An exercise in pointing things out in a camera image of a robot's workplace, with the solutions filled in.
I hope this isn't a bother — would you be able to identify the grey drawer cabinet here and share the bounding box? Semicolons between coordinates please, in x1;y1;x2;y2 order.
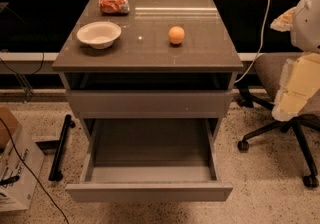
53;0;242;134

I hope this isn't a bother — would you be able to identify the orange fruit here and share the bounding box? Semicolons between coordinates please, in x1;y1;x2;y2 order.
168;26;185;45

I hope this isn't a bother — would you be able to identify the white cable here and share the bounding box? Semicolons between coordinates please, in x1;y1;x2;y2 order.
234;0;272;85

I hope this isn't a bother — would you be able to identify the white bowl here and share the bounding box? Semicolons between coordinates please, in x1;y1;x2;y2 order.
77;21;121;49

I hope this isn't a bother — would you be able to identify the red snack bag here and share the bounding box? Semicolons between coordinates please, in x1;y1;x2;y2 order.
99;0;130;14

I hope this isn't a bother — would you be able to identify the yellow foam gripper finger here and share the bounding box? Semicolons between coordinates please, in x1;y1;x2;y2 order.
272;52;320;121
270;7;296;32

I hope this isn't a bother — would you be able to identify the black metal bar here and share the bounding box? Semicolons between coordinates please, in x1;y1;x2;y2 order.
49;114;75;182

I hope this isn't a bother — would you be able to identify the black floor cable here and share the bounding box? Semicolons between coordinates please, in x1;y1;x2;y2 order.
0;117;70;224

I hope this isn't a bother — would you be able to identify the white cardboard box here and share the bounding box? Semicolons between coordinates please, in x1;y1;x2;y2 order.
0;125;45;212

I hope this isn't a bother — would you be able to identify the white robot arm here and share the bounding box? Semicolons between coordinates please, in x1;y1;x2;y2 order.
271;0;320;121

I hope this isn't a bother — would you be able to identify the brown cardboard box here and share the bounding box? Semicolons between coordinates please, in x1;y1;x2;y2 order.
0;107;19;149

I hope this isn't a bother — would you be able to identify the grey office chair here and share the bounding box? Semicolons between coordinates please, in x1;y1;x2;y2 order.
237;52;320;188

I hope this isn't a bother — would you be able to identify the open grey drawer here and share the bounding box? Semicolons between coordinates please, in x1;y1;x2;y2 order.
67;118;232;202

